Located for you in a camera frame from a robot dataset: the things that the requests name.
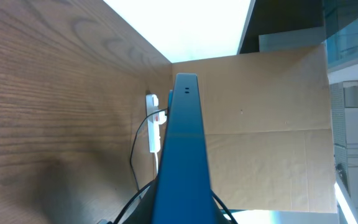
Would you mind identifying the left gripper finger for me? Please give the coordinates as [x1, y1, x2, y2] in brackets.
[119, 73, 232, 223]

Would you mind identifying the black charger cable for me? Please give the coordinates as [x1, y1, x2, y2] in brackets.
[129, 107, 169, 191]

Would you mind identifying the white power strip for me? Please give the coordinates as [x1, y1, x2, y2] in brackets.
[145, 94, 167, 153]

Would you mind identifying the cardboard panel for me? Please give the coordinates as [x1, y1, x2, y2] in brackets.
[173, 45, 337, 213]

